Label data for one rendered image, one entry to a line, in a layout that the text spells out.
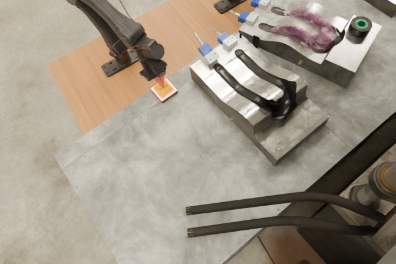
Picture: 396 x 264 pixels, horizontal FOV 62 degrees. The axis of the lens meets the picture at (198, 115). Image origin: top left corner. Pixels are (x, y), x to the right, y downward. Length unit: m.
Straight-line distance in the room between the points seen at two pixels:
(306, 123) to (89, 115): 0.85
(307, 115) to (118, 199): 0.75
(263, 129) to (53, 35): 2.15
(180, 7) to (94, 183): 0.91
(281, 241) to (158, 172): 0.98
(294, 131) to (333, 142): 0.16
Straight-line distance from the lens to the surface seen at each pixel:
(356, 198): 1.24
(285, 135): 1.23
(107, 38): 1.38
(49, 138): 2.45
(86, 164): 1.35
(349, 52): 1.41
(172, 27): 1.60
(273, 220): 1.12
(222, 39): 1.39
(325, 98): 1.40
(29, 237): 2.30
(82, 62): 1.60
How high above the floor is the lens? 1.97
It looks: 62 degrees down
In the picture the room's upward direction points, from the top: 10 degrees counter-clockwise
